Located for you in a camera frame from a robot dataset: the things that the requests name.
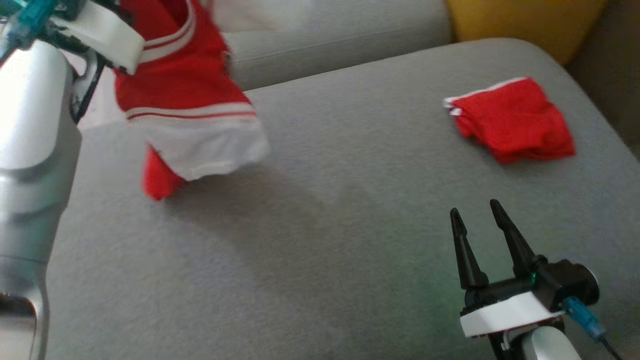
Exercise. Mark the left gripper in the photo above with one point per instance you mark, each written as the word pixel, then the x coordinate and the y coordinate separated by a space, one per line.
pixel 107 37

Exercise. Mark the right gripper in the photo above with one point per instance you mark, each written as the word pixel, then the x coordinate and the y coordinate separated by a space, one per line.
pixel 505 312

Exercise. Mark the red and white garment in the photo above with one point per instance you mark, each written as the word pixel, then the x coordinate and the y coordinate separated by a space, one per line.
pixel 175 75

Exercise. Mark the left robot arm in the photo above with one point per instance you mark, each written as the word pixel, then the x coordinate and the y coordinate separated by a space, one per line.
pixel 30 150

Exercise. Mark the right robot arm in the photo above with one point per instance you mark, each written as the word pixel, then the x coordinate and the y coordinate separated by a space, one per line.
pixel 547 347

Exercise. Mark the folded red shorts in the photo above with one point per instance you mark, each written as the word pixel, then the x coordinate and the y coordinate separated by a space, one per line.
pixel 515 122

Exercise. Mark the grey sofa ottoman seat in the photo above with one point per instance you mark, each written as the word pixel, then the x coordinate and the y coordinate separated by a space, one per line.
pixel 325 225

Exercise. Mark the yellow sofa backrest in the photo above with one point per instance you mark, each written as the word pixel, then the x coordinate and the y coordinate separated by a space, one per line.
pixel 520 25

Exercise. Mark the grey sofa back cushion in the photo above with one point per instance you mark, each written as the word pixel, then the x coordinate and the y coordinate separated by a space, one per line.
pixel 350 40

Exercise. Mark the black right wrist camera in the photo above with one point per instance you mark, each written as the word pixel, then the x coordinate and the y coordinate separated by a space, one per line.
pixel 572 282

